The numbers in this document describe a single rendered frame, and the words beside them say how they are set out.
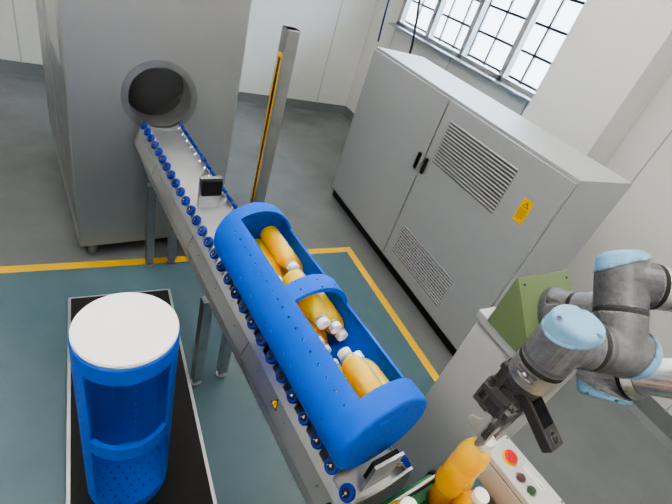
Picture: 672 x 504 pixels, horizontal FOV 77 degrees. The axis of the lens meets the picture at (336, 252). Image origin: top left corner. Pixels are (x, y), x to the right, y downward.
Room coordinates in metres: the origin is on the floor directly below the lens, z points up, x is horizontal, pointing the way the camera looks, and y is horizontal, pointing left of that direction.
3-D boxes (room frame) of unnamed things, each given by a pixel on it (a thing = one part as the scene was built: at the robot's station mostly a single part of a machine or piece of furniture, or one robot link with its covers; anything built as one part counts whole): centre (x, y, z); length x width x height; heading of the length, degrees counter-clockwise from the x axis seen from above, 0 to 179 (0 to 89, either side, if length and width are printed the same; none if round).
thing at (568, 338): (0.62, -0.44, 1.59); 0.10 x 0.09 x 0.12; 102
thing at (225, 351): (1.43, 0.37, 0.31); 0.06 x 0.06 x 0.63; 44
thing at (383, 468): (0.63, -0.30, 0.99); 0.10 x 0.02 x 0.12; 134
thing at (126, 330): (0.75, 0.48, 1.03); 0.28 x 0.28 x 0.01
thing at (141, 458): (0.75, 0.48, 0.59); 0.28 x 0.28 x 0.88
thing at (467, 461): (0.60, -0.45, 1.17); 0.07 x 0.07 x 0.19
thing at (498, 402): (0.62, -0.43, 1.42); 0.09 x 0.08 x 0.12; 44
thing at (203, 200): (1.59, 0.62, 1.00); 0.10 x 0.04 x 0.15; 134
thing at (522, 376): (0.61, -0.44, 1.50); 0.10 x 0.09 x 0.05; 134
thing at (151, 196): (2.04, 1.16, 0.31); 0.06 x 0.06 x 0.63; 44
